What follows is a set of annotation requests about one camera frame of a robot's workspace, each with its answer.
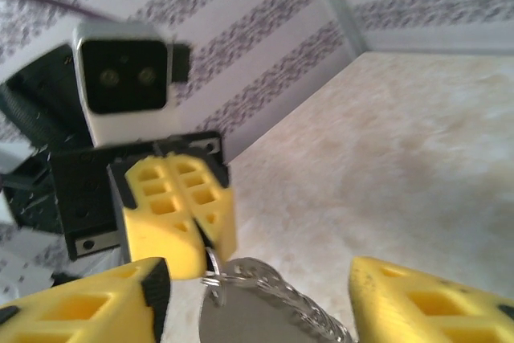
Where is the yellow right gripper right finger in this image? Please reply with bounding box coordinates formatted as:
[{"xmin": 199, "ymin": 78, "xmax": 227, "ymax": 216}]
[{"xmin": 349, "ymin": 255, "xmax": 514, "ymax": 343}]

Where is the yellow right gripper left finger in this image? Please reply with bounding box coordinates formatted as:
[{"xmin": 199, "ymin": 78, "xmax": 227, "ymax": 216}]
[{"xmin": 0, "ymin": 256, "xmax": 172, "ymax": 343}]

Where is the silver split key ring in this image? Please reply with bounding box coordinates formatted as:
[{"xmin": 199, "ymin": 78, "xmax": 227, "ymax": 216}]
[{"xmin": 202, "ymin": 246, "xmax": 232, "ymax": 308}]

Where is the silver keychain chain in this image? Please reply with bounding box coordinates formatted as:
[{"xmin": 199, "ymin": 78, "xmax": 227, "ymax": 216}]
[{"xmin": 224, "ymin": 256, "xmax": 355, "ymax": 343}]

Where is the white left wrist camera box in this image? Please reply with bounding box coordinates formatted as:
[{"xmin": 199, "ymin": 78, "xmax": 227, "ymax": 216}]
[{"xmin": 71, "ymin": 21, "xmax": 192, "ymax": 148}]

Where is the thin aluminium wall base strip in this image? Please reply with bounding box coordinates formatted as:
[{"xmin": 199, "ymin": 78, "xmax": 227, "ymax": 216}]
[{"xmin": 361, "ymin": 43, "xmax": 514, "ymax": 55}]

